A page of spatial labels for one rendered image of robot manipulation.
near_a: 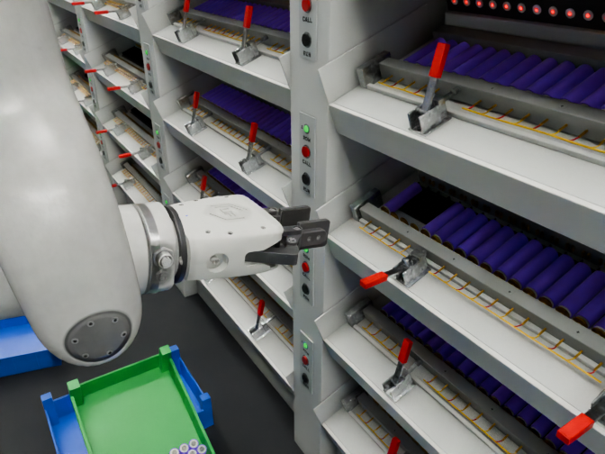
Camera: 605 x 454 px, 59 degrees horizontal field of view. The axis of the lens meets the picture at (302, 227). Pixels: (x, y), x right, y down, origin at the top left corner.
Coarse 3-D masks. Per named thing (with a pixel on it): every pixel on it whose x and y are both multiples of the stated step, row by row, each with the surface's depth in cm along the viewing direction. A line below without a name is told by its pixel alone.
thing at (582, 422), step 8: (592, 408) 47; (600, 408) 47; (576, 416) 46; (584, 416) 46; (592, 416) 46; (600, 416) 46; (568, 424) 45; (576, 424) 45; (584, 424) 45; (592, 424) 46; (560, 432) 44; (568, 432) 44; (576, 432) 44; (584, 432) 45; (568, 440) 44
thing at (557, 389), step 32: (352, 192) 79; (384, 192) 83; (352, 224) 80; (416, 224) 76; (352, 256) 75; (384, 256) 73; (576, 256) 63; (384, 288) 72; (416, 288) 67; (448, 288) 65; (448, 320) 62; (480, 320) 61; (512, 320) 59; (480, 352) 59; (512, 352) 56; (544, 352) 55; (512, 384) 57; (544, 384) 53; (576, 384) 52
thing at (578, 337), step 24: (384, 216) 75; (408, 240) 71; (432, 240) 69; (456, 264) 65; (480, 288) 62; (504, 288) 60; (528, 312) 57; (552, 312) 56; (528, 336) 56; (576, 336) 53; (600, 336) 52; (600, 360) 51
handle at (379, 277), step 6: (408, 264) 67; (390, 270) 66; (396, 270) 66; (402, 270) 67; (372, 276) 65; (378, 276) 65; (384, 276) 65; (390, 276) 66; (360, 282) 64; (366, 282) 64; (372, 282) 64; (378, 282) 65; (366, 288) 64
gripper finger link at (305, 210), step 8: (280, 208) 59; (288, 208) 60; (296, 208) 60; (304, 208) 61; (280, 216) 59; (288, 216) 60; (296, 216) 60; (304, 216) 61; (288, 224) 60; (296, 224) 61
